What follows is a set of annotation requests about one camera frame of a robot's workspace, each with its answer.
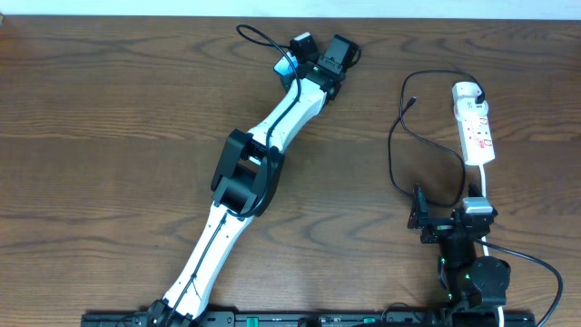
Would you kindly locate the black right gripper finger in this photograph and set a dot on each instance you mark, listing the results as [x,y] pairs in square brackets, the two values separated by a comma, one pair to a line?
[473,190]
[419,214]

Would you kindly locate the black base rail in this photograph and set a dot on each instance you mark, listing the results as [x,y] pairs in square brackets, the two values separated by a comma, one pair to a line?
[398,317]

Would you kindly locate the white power strip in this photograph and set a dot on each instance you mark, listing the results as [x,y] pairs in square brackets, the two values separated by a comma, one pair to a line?
[475,136]

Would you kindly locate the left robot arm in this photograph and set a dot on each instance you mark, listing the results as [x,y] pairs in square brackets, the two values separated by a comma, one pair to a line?
[249,169]

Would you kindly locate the white charger adapter plug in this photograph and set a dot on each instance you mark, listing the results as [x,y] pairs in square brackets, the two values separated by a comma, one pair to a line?
[466,109]

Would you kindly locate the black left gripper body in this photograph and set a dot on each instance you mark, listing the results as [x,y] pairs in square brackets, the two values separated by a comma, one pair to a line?
[330,64]

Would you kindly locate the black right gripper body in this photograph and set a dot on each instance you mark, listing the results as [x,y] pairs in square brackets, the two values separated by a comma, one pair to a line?
[441,227]

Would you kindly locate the blue Galaxy smartphone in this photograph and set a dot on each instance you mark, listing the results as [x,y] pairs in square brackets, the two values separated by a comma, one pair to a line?
[287,65]

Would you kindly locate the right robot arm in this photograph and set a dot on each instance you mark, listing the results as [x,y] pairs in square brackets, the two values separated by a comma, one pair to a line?
[476,285]

